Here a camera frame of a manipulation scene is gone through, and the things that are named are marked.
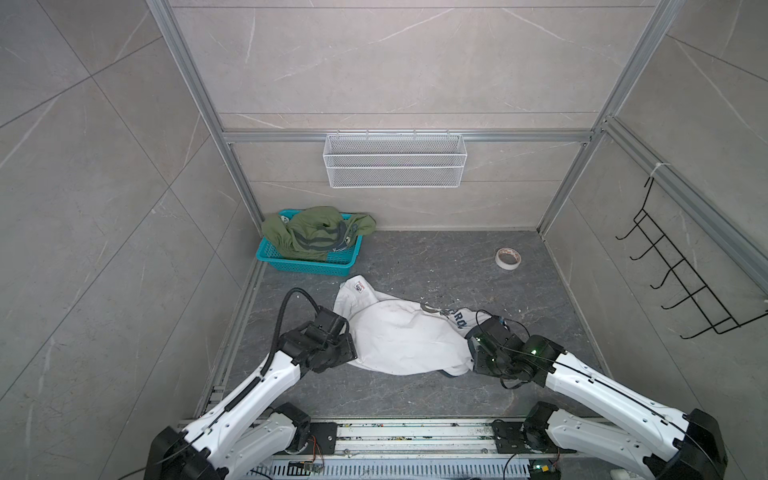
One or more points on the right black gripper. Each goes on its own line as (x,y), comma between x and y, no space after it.
(477,357)

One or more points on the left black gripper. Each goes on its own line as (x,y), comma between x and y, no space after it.
(349,350)

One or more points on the white tank top navy trim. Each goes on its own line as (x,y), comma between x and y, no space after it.
(401,337)

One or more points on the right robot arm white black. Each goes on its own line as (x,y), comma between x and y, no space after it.
(638,434)

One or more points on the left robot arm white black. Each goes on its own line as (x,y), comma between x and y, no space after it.
(244,429)

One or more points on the green tank top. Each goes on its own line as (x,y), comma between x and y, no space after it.
(312,234)

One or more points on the roll of masking tape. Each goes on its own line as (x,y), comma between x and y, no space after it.
(507,259)

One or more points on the teal plastic basket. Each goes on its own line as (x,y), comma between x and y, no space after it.
(337,264)

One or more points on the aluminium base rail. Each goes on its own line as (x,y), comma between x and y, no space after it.
(469,448)

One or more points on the white wire mesh shelf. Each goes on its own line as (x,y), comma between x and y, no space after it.
(376,161)

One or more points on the black wire hook rack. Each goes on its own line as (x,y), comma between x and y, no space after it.
(696,290)

